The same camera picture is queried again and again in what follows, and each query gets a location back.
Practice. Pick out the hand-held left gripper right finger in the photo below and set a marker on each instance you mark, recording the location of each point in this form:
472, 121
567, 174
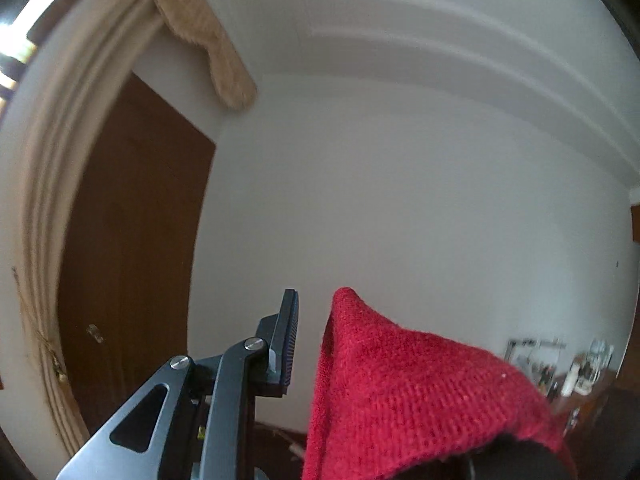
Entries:
520, 462

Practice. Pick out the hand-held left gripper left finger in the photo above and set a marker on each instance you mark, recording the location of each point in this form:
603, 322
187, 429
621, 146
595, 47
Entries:
289, 350

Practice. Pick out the red knit sweater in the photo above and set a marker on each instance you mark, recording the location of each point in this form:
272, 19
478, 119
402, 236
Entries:
415, 385

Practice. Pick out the pile of desk clutter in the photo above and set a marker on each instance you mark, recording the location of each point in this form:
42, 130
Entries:
575, 370

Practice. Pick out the brown wooden door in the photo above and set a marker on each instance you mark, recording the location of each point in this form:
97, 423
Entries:
135, 240

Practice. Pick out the brown wooden wardrobe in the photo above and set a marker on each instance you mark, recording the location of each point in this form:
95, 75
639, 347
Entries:
635, 225

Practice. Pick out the beige fringed curtain valance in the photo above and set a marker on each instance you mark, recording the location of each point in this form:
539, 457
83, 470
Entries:
210, 45

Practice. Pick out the window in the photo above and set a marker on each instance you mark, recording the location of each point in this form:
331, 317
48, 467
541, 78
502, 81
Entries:
25, 35

